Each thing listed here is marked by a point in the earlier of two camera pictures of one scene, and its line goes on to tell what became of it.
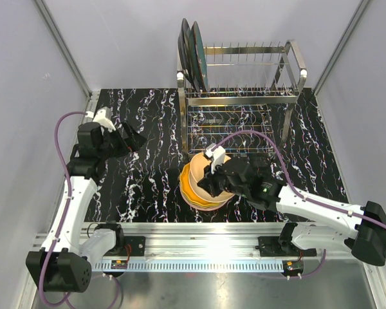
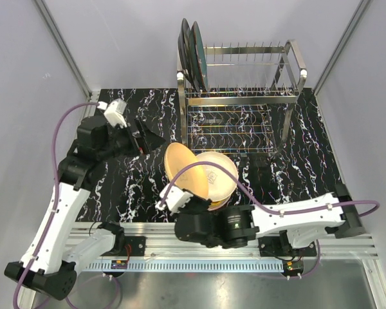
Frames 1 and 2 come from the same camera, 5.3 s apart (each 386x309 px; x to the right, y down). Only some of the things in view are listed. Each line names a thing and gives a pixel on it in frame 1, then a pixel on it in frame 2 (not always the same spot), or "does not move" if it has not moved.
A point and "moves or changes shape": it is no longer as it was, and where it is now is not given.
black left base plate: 136,244 does not move
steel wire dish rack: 249,87 does not move
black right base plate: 271,246 does not move
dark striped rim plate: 184,53 does not move
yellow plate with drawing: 196,170 moves or changes shape
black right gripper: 209,184 to 194,199
